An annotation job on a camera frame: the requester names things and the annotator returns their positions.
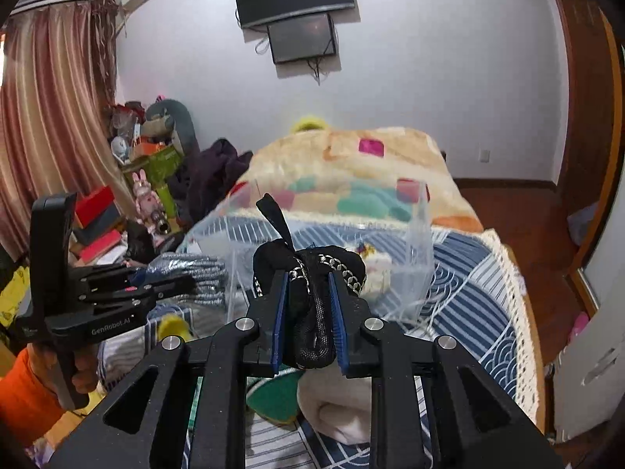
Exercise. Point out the yellow green sponge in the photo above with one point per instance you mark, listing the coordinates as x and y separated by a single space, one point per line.
275 398

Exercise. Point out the white fleece cloth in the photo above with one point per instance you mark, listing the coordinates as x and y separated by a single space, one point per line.
335 406

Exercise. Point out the clear plastic storage box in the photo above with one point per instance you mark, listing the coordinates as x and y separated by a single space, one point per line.
378 236

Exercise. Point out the left hand holding gripper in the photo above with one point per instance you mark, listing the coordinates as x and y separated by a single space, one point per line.
42 360

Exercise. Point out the brown wooden door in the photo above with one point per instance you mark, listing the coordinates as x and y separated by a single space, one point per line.
591 166

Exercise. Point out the orange sleeve forearm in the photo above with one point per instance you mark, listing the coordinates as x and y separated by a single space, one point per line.
27 408

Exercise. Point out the striped brown curtain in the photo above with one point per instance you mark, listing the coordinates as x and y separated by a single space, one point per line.
57 93

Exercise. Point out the white wall socket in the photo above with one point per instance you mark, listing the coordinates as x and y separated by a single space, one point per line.
484 155

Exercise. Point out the yellow plush headboard toy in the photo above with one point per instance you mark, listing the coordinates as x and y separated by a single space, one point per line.
308 123

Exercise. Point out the green knit glove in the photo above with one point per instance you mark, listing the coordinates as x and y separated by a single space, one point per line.
193 413

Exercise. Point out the yellow fuzzy ball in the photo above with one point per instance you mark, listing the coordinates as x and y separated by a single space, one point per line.
174 326

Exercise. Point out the red black box stack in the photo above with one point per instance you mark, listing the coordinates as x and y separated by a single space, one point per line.
96 215

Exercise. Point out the yellow cartoon print cloth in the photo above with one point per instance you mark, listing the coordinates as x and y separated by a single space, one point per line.
378 272

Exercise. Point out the black chain strap pouch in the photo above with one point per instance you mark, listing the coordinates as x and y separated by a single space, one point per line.
307 315

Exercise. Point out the dark purple clothing pile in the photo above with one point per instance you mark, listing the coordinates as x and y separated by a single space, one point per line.
204 179

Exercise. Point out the colourful fleece blanket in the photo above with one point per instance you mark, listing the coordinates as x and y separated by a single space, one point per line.
374 173

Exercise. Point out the green cardboard box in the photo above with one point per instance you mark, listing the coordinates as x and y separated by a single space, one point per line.
158 168

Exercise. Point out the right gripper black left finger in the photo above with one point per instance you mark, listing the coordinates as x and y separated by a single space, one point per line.
143 422

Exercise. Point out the grey green plush dinosaur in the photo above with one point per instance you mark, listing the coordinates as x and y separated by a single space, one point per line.
169 120

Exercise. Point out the pink rabbit toy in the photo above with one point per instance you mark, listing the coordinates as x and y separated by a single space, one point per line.
149 207

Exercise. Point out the small black wall monitor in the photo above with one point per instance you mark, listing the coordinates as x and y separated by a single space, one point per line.
302 38

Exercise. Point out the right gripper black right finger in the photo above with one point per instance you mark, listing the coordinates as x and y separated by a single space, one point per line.
433 405

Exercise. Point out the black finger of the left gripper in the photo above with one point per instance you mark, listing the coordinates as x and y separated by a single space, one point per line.
141 275
147 293

